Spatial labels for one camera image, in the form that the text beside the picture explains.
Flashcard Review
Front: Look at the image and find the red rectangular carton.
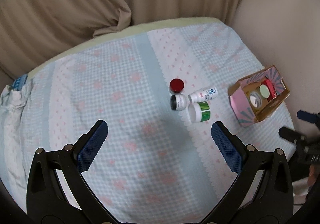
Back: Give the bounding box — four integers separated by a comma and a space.
262, 79, 277, 100

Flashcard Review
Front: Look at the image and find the red-lidded small jar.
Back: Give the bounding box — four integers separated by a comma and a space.
169, 78, 184, 94

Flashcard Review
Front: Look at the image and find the white vitamin D bottle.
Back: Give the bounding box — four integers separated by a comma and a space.
188, 87, 218, 103

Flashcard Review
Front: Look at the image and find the light blue checkered tablecloth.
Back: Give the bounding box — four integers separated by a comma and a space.
1, 19, 295, 223

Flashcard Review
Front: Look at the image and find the green-labelled white jar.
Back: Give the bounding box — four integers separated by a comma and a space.
188, 102, 211, 123

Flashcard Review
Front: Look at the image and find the blue patterned fabric item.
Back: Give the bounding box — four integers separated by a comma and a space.
11, 74, 28, 91

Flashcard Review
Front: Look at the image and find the jar with pale green lid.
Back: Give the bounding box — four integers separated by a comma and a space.
259, 84, 270, 99

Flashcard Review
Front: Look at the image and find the pink patterned cardboard box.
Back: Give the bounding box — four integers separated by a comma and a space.
228, 65, 290, 127

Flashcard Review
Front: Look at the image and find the person's right hand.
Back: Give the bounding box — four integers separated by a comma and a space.
306, 165, 319, 201

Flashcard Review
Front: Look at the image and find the beige curtain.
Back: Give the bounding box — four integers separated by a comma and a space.
1, 0, 242, 79

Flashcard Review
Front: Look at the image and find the black-lidded white jar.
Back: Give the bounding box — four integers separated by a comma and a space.
170, 94, 187, 111

